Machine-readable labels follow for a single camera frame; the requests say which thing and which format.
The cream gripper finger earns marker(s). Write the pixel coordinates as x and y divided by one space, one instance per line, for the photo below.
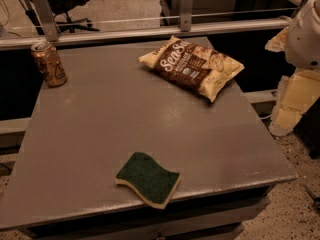
295 96
278 42

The brown chip bag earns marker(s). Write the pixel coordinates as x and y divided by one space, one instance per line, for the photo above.
193 67

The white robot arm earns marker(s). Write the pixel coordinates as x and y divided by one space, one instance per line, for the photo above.
301 43

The green yellow sponge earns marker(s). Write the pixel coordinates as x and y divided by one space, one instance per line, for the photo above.
149 180

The black office chair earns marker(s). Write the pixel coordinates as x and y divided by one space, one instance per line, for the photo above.
55 13

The metal railing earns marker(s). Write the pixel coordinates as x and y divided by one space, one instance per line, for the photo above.
141 19

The brown soda can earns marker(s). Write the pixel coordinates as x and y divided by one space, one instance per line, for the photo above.
49 63

